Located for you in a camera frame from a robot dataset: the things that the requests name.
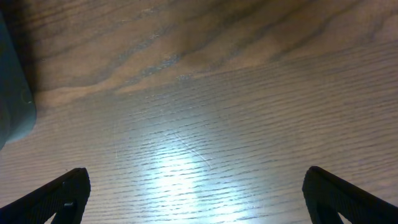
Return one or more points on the grey plastic basket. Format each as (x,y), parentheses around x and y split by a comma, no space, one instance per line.
(18,110)

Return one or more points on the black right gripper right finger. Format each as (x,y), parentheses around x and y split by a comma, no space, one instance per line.
(328,197)

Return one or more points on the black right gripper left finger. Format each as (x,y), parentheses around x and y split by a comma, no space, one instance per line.
(62,200)

